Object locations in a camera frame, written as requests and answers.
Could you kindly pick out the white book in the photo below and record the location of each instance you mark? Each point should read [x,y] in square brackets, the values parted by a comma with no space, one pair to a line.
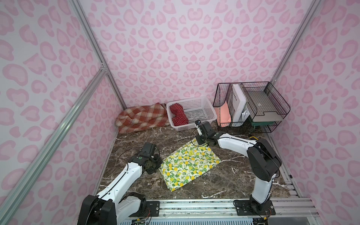
[237,105]

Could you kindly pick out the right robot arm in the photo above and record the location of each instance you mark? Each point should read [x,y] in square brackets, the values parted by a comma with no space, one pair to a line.
[264,161]

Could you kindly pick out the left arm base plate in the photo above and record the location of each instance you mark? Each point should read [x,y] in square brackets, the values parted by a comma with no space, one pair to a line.
[135,205]

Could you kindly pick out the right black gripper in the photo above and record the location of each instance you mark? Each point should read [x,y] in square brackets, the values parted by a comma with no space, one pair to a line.
[201,139]

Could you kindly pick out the white plastic basket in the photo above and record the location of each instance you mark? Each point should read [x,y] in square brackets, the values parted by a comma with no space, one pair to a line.
[195,109]

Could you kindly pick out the grey paper tray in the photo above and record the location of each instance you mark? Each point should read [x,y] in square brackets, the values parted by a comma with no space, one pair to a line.
[265,107]

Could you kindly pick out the aluminium frame rail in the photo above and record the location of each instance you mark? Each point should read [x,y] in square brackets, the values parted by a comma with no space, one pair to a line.
[222,211]

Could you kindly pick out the lemon print skirt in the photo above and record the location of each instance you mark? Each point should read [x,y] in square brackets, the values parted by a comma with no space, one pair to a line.
[187,163]

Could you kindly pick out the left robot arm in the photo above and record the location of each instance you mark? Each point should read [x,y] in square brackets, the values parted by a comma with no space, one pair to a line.
[115,203]

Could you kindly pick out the pink folder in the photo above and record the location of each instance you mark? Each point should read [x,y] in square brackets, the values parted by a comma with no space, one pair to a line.
[224,116]

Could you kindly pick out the red plaid skirt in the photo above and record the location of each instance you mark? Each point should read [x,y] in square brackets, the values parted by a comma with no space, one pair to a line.
[139,118]

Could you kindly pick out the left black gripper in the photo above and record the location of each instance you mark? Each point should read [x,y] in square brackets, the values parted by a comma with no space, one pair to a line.
[154,164]

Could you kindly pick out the red polka dot skirt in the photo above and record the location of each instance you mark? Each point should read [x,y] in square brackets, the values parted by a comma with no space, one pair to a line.
[179,117]

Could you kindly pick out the black wire desk organizer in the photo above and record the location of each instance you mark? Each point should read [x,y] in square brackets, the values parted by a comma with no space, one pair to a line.
[224,90]

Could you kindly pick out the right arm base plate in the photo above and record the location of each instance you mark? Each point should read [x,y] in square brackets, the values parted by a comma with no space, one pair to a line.
[252,208]

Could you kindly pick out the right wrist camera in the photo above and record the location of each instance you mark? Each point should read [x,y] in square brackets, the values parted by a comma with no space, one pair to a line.
[198,122]

